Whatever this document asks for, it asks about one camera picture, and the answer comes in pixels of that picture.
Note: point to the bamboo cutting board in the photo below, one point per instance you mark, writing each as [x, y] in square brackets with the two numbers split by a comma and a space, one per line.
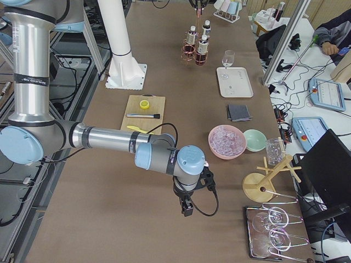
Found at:
[156, 106]

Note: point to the clear wine glass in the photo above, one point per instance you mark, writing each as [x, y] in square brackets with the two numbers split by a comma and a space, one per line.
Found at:
[227, 61]

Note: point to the glass tumbler on stand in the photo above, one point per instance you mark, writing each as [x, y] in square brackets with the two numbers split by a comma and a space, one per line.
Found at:
[275, 150]

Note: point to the half lemon slice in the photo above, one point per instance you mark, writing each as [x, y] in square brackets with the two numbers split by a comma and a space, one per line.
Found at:
[144, 104]

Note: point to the wooden cup tree stand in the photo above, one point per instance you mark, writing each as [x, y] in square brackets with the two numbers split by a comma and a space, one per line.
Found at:
[259, 187]

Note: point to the white cup rack pastel cups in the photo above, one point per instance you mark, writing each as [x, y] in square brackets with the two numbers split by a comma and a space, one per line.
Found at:
[228, 10]

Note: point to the copper wire bottle basket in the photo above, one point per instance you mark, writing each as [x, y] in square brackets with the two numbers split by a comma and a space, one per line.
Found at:
[196, 44]

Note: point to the pink bowl with ice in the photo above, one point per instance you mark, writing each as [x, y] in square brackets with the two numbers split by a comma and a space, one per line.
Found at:
[226, 141]

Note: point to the yellow plastic knife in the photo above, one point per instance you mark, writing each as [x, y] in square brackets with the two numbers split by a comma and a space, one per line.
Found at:
[135, 128]

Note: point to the tea bottle near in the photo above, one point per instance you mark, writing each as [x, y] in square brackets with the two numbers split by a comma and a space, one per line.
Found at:
[206, 28]

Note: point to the tea bottle far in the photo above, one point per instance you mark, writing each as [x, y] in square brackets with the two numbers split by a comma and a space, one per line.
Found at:
[189, 45]

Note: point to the tea bottle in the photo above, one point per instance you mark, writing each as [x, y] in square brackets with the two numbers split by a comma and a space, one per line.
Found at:
[206, 28]
[189, 45]
[201, 52]

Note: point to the blue teach pendant near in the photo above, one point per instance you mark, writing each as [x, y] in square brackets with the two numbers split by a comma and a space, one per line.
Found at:
[309, 130]

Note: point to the cream rabbit tray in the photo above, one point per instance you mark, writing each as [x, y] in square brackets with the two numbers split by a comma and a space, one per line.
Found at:
[234, 82]

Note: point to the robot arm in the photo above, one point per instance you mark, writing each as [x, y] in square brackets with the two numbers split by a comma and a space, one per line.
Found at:
[33, 133]

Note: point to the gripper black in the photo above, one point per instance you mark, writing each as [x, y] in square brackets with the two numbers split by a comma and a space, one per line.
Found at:
[183, 195]
[198, 4]

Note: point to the tea bottle middle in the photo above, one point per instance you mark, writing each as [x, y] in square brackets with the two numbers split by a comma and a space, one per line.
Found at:
[201, 52]

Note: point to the black monitor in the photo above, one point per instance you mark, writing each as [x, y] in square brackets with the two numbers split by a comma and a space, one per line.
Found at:
[327, 167]

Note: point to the grey folded cloth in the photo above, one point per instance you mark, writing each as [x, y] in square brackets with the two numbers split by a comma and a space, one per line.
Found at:
[237, 113]

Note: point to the seated person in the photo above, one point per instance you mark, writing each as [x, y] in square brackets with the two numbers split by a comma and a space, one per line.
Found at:
[334, 36]

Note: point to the green empty bowl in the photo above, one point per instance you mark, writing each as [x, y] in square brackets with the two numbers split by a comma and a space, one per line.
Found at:
[255, 140]

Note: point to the black glass rack tray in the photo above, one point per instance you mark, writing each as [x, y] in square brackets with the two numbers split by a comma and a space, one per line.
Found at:
[259, 245]

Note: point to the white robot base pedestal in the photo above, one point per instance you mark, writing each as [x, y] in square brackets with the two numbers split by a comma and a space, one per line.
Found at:
[124, 72]

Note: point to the steel muddler black tip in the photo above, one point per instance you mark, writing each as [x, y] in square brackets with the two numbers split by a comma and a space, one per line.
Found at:
[149, 116]

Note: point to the blue teach pendant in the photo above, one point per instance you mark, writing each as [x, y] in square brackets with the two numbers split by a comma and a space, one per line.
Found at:
[309, 130]
[326, 94]

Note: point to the blue teach pendant far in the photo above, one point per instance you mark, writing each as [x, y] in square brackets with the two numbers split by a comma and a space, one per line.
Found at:
[326, 94]

